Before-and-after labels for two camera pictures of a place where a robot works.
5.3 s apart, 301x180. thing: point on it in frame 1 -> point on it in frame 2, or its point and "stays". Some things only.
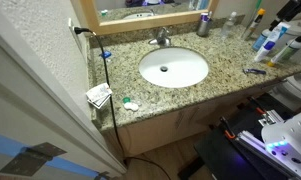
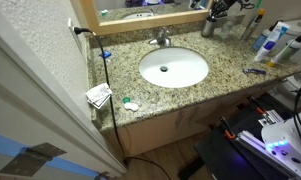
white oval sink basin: [173, 67] stays
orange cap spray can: [255, 23] stays
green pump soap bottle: [293, 47] stays
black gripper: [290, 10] -> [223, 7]
